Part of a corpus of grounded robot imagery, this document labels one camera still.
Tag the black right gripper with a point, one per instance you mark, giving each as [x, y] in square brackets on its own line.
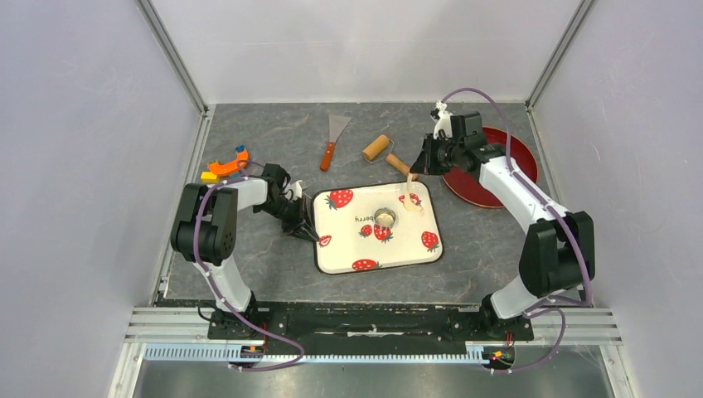
[425, 163]

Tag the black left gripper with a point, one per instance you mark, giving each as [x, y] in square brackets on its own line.
[303, 230]

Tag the wooden dough roller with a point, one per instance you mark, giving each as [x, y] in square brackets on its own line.
[381, 149]

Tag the white strawberry print tray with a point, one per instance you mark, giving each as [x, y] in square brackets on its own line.
[351, 241]

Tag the metal scraper with wooden handle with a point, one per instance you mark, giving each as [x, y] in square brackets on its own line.
[337, 125]

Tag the beige dough piece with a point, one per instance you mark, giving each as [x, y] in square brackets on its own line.
[385, 220]

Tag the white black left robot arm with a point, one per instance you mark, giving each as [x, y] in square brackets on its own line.
[205, 224]

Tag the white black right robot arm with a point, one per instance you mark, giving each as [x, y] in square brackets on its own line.
[558, 251]

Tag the orange curved toy block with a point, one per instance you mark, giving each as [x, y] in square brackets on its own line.
[232, 167]

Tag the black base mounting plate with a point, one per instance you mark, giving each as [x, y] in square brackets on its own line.
[365, 328]

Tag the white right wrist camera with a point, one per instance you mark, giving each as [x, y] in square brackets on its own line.
[442, 129]

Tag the light blue slotted cable duct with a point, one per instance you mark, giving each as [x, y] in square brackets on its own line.
[231, 353]

